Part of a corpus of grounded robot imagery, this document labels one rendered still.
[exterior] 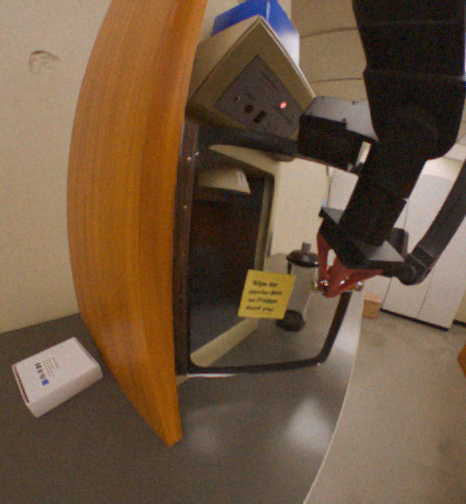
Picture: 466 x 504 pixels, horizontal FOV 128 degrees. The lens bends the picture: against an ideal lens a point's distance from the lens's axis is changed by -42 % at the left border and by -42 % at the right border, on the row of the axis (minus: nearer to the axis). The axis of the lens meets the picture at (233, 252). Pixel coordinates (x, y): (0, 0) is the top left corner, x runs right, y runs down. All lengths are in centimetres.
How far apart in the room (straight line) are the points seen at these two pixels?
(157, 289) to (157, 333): 4
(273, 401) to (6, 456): 48
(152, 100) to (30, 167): 53
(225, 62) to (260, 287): 29
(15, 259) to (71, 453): 48
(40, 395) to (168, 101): 45
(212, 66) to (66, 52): 58
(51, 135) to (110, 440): 69
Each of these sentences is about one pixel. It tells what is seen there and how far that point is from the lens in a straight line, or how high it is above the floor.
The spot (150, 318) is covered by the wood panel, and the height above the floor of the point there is 120.
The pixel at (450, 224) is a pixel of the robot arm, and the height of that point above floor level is 133.
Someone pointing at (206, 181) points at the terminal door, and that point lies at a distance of 25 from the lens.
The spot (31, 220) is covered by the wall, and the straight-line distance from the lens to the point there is 65.
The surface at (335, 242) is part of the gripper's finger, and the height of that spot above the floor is 127.
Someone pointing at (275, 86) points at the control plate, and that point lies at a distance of 32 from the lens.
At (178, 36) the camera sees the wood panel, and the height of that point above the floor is 143.
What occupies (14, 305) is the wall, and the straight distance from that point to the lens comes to 72.
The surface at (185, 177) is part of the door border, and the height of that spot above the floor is 132.
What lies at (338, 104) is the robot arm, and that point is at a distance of 21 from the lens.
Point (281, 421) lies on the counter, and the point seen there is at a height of 94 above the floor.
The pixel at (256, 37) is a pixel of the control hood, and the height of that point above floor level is 149.
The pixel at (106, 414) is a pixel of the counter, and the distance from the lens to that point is 43.
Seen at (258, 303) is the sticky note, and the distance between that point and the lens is 30.
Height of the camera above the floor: 129
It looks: 14 degrees down
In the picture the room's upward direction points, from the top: 6 degrees clockwise
